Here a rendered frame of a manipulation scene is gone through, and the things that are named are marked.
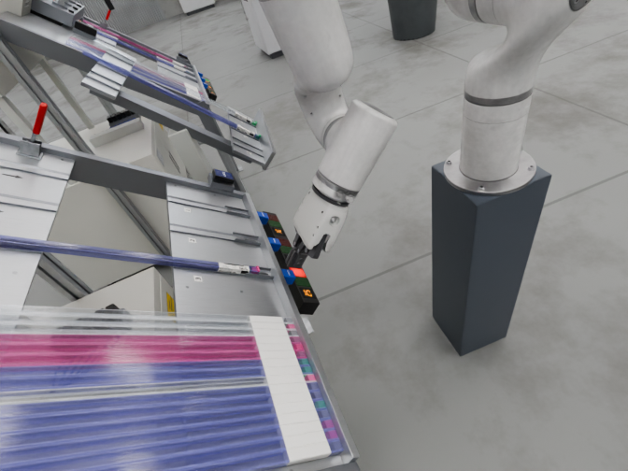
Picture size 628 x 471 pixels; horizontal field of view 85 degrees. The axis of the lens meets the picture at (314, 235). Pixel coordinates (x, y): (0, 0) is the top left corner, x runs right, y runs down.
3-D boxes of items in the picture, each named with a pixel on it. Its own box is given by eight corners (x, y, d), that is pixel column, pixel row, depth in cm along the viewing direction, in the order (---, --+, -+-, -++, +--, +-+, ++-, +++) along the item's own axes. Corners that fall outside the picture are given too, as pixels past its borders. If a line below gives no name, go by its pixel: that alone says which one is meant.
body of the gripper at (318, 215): (362, 208, 61) (333, 257, 66) (338, 180, 68) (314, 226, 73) (327, 198, 57) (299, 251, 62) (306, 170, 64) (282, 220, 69)
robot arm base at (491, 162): (495, 137, 87) (506, 62, 75) (557, 174, 73) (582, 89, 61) (428, 164, 86) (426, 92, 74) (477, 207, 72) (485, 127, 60)
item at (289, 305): (239, 215, 95) (249, 192, 91) (334, 483, 47) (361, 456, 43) (235, 214, 94) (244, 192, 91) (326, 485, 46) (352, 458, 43)
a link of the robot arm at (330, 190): (368, 197, 60) (360, 211, 62) (347, 174, 67) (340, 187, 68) (330, 186, 56) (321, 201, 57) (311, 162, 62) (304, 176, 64)
